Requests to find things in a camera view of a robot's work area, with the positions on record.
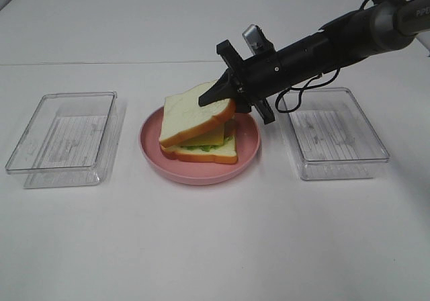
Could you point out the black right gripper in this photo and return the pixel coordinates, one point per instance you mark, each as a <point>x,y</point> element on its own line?
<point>250,82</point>

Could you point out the brown bacon strip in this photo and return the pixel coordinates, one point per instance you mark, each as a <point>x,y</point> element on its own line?
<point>230,128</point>

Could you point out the yellow cheese slice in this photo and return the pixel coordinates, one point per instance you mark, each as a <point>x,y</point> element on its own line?
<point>213,137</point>

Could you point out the bread slice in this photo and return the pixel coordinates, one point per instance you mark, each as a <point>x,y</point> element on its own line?
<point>184,119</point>
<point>177,153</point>

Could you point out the green lettuce leaf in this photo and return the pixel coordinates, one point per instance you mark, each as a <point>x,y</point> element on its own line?
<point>227,148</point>

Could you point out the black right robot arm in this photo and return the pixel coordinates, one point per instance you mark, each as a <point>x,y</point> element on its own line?
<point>386,26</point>

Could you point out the pink round plate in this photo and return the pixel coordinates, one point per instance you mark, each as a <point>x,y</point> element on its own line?
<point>198,173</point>

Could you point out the clear right plastic tray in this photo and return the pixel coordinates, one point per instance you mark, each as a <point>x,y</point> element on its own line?
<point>331,138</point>

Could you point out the clear plastic tray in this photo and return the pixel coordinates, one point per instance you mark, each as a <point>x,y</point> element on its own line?
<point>70,141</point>
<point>331,138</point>

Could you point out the clear left plastic tray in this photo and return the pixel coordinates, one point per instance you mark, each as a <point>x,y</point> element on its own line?
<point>70,141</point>

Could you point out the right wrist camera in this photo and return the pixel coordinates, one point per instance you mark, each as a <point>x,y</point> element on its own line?
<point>256,40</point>

